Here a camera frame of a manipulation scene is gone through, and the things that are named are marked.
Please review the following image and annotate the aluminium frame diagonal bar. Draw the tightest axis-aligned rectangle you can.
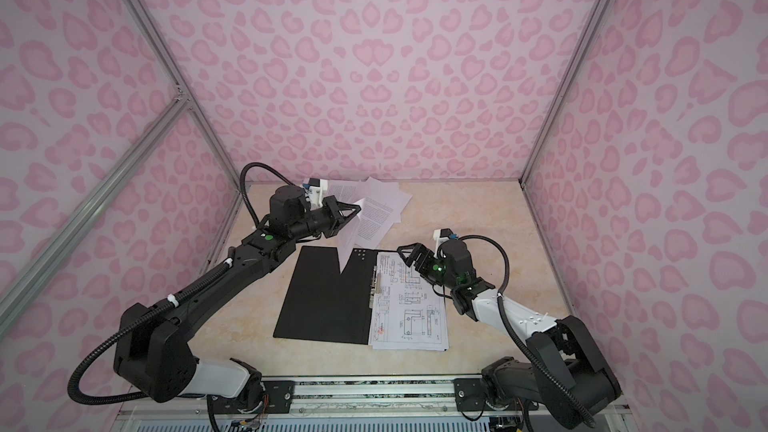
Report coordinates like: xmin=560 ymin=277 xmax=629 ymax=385
xmin=1 ymin=94 xmax=189 ymax=337

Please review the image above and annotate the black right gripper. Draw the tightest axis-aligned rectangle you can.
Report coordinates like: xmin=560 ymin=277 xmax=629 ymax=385
xmin=397 ymin=243 xmax=459 ymax=291

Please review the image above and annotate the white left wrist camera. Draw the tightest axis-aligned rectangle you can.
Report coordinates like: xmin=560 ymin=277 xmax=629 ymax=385
xmin=302 ymin=178 xmax=329 ymax=210

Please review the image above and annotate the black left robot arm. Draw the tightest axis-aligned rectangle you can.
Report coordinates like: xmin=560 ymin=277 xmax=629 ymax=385
xmin=67 ymin=185 xmax=362 ymax=412

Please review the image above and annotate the aluminium frame left post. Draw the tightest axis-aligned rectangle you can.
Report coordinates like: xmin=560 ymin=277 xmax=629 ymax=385
xmin=122 ymin=0 xmax=239 ymax=186

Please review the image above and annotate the white text sheet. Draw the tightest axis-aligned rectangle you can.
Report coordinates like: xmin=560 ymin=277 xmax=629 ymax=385
xmin=355 ymin=177 xmax=412 ymax=249

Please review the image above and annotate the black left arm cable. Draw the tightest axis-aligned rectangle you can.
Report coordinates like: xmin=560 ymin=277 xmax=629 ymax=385
xmin=239 ymin=161 xmax=298 ymax=229

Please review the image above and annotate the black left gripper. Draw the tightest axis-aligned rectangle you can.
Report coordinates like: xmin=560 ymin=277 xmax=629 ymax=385
xmin=289 ymin=196 xmax=360 ymax=244

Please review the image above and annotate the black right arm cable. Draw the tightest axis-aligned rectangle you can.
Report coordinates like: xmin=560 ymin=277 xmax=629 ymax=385
xmin=455 ymin=233 xmax=596 ymax=430

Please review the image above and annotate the red black folder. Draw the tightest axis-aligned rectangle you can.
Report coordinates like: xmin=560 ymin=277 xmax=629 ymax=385
xmin=273 ymin=246 xmax=390 ymax=347

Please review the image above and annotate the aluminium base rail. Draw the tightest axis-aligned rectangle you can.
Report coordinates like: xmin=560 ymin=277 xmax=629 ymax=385
xmin=110 ymin=373 xmax=637 ymax=432

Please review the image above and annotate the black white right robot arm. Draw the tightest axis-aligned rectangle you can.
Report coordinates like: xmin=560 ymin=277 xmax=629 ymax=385
xmin=396 ymin=234 xmax=622 ymax=430

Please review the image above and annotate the aluminium frame post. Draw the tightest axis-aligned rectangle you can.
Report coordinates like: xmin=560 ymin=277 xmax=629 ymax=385
xmin=122 ymin=0 xmax=239 ymax=186
xmin=519 ymin=0 xmax=615 ymax=191

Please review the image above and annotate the aluminium frame right post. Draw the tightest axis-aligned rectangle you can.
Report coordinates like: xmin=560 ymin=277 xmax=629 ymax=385
xmin=519 ymin=0 xmax=615 ymax=191

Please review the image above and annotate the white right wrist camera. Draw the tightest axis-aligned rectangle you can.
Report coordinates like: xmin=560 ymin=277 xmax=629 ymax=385
xmin=433 ymin=228 xmax=458 ymax=249

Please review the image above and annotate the technical drawing sheet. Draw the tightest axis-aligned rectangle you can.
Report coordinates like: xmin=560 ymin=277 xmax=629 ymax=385
xmin=369 ymin=252 xmax=449 ymax=352

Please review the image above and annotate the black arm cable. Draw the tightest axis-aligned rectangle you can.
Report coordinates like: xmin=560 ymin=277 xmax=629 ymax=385
xmin=455 ymin=233 xmax=596 ymax=430
xmin=239 ymin=161 xmax=298 ymax=229

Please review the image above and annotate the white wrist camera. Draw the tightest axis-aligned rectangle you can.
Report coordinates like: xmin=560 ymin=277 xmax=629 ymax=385
xmin=433 ymin=228 xmax=458 ymax=249
xmin=302 ymin=178 xmax=329 ymax=210

